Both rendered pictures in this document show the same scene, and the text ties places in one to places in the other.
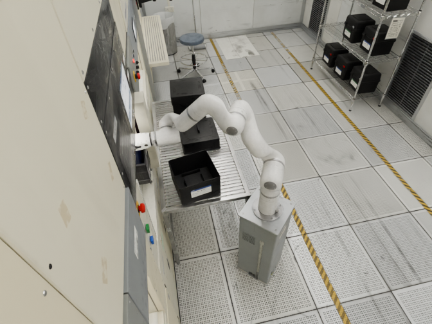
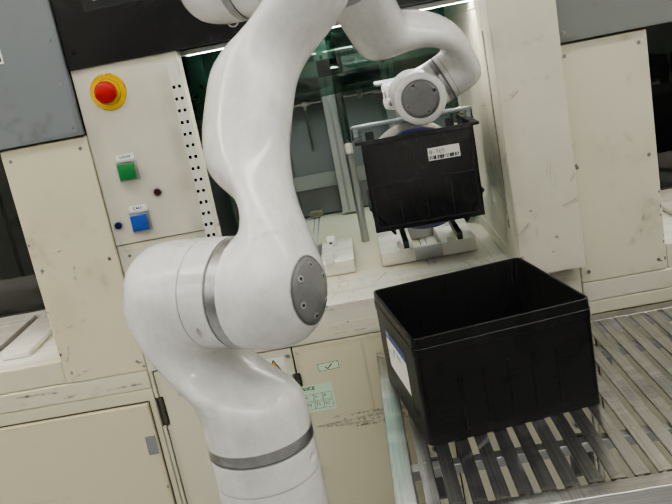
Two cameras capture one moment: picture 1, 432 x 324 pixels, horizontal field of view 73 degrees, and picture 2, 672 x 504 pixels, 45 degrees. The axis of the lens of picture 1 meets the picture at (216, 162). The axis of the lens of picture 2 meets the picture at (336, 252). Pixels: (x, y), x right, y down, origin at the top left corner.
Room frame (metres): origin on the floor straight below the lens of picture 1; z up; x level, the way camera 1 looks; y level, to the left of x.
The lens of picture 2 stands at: (1.40, -1.10, 1.36)
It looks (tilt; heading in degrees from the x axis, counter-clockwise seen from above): 14 degrees down; 103
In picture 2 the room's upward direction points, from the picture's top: 11 degrees counter-clockwise
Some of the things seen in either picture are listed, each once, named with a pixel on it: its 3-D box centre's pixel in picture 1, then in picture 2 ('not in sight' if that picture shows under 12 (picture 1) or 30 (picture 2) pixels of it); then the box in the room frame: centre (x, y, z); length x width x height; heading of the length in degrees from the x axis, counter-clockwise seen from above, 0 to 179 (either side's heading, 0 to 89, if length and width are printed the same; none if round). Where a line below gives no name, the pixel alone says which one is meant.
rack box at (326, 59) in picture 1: (335, 54); not in sight; (4.08, -1.83, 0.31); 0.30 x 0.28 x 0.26; 7
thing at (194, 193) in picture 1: (194, 177); (478, 343); (1.33, 0.15, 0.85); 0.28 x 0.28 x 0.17; 19
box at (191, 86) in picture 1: (188, 99); not in sight; (2.21, 0.22, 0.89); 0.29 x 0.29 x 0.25; 6
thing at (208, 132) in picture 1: (198, 133); not in sight; (1.81, 0.13, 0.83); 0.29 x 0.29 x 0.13; 10
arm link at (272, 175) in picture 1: (271, 181); (214, 343); (1.06, -0.30, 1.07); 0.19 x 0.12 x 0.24; 163
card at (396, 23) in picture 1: (395, 26); not in sight; (3.14, -1.98, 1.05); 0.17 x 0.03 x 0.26; 100
